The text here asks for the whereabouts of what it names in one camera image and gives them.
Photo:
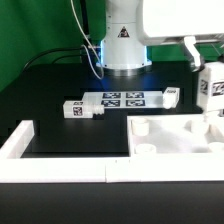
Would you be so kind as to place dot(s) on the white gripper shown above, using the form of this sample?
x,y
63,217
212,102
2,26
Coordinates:
x,y
164,22

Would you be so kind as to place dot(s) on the white square tabletop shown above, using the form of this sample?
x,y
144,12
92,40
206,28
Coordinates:
x,y
174,134

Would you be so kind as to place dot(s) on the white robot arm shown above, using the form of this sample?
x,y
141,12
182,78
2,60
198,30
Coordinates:
x,y
133,25

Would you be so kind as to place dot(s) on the white base marker plate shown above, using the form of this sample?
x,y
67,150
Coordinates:
x,y
122,100

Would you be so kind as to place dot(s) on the black work mat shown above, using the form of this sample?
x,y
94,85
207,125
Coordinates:
x,y
102,136

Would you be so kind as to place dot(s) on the white U-shaped obstacle fence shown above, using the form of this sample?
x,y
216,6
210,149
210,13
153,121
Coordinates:
x,y
144,166

